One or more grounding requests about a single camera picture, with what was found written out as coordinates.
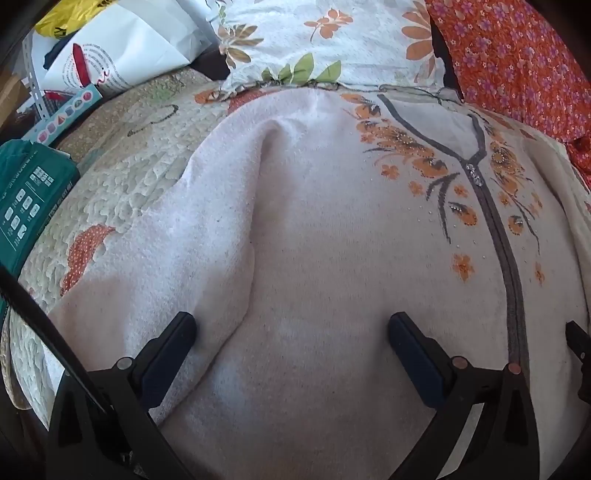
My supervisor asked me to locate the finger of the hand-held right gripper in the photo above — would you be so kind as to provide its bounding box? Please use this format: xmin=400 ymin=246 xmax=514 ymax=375
xmin=565 ymin=320 xmax=591 ymax=403

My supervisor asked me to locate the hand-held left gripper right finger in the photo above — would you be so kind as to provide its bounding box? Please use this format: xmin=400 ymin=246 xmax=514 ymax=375
xmin=387 ymin=312 xmax=540 ymax=480

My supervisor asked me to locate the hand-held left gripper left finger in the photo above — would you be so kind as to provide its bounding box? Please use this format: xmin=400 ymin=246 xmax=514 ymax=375
xmin=46 ymin=311 xmax=199 ymax=480

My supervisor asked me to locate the quilted heart-print bedspread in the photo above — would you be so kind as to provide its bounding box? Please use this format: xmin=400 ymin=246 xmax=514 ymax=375
xmin=0 ymin=68 xmax=278 ymax=430

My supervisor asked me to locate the teal cardboard box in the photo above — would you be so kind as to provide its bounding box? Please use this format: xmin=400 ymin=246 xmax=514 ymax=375
xmin=0 ymin=138 xmax=80 ymax=317

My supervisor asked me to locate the light blue patterned box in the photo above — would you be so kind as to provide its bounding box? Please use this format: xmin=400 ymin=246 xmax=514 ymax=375
xmin=20 ymin=85 xmax=105 ymax=147

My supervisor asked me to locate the red floral cloth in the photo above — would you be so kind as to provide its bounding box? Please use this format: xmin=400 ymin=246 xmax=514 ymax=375
xmin=424 ymin=0 xmax=591 ymax=188

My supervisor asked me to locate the white floral pillow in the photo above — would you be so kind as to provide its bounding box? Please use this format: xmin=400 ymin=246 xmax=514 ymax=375
xmin=216 ymin=0 xmax=448 ymax=92

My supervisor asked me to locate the yellow plastic bag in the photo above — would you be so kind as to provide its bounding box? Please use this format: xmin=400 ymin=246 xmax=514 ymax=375
xmin=34 ymin=0 xmax=122 ymax=38

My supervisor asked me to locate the perforated metal rack post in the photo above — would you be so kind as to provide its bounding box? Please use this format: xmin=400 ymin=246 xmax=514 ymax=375
xmin=20 ymin=33 xmax=51 ymax=121

